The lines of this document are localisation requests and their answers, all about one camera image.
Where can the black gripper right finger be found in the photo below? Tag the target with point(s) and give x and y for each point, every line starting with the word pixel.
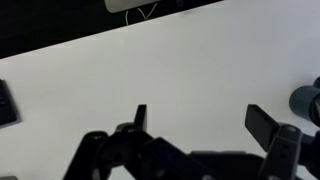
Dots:
pixel 280 141

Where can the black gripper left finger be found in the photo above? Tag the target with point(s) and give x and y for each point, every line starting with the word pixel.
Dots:
pixel 139 123

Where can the dark green enamel mug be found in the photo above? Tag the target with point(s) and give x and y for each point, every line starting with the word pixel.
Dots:
pixel 305 102

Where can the black keyboard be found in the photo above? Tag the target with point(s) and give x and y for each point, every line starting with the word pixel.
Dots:
pixel 8 112

